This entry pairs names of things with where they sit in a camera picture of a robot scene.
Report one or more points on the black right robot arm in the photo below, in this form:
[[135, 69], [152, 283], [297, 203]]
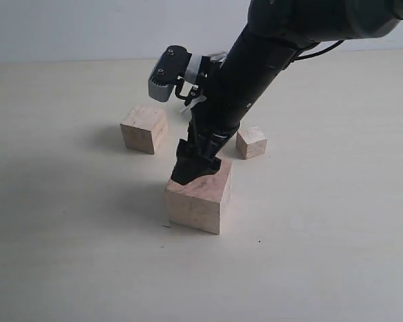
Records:
[[277, 33]]

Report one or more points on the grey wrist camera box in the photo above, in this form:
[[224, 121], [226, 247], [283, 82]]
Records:
[[175, 64]]

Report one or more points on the second largest wooden cube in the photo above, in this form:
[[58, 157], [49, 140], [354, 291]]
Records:
[[144, 129]]

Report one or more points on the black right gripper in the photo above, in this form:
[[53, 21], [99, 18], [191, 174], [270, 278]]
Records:
[[226, 93]]

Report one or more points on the smallest wooden cube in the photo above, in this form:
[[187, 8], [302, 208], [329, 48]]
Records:
[[251, 142]]

